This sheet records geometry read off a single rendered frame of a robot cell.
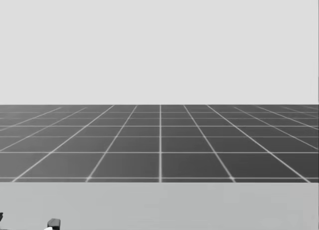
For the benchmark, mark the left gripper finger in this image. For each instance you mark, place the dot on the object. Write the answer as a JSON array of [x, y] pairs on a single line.
[[1, 216], [54, 224]]

